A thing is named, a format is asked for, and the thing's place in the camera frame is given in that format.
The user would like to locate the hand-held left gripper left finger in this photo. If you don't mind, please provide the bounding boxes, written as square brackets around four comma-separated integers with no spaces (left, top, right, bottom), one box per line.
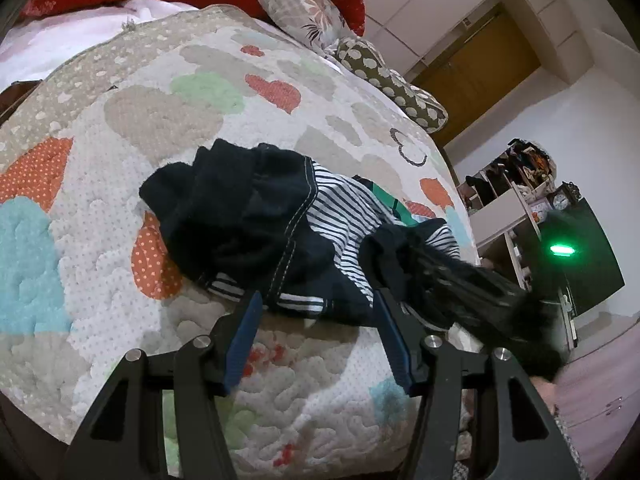
[60,290,265,480]

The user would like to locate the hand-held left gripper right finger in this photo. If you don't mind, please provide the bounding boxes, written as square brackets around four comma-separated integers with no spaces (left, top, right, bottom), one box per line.
[372,287,583,480]

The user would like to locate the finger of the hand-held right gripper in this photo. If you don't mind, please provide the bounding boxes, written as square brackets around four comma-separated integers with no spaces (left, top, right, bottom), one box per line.
[407,242,482,322]

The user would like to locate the navy striped pants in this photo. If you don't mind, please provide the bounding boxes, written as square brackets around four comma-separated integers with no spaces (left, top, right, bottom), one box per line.
[139,139,463,333]

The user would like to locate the white shelf unit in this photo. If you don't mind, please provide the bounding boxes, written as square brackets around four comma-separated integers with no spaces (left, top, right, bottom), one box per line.
[470,180,551,291]

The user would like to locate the dark television screen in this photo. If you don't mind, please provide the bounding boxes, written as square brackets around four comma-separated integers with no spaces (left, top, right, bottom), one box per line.
[520,197,626,318]

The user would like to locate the pink drawer cabinet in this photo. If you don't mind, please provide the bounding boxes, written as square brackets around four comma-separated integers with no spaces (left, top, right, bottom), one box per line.
[552,330,640,476]

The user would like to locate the dark mantel clock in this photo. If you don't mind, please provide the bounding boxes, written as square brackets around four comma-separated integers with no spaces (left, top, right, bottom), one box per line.
[550,182,581,213]

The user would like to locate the shoe rack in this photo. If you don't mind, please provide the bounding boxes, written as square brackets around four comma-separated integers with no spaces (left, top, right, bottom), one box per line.
[457,140,558,211]

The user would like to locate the olive cloud print pillow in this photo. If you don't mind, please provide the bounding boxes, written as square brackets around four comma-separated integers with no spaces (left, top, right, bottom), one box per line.
[336,37,449,135]

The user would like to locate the wooden door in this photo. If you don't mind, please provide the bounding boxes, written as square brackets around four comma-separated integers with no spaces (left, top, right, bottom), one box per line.
[412,2,542,147]

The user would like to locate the heart patterned quilt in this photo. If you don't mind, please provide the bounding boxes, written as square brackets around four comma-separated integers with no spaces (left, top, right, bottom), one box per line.
[0,5,480,478]

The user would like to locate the white wardrobe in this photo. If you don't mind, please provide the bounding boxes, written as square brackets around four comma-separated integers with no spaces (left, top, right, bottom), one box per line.
[345,0,601,86]

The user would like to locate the floral pillow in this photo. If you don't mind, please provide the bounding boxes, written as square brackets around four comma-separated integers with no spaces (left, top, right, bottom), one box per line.
[232,0,357,53]

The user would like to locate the pink bedsheet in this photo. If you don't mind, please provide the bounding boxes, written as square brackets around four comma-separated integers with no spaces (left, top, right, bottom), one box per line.
[0,0,201,93]

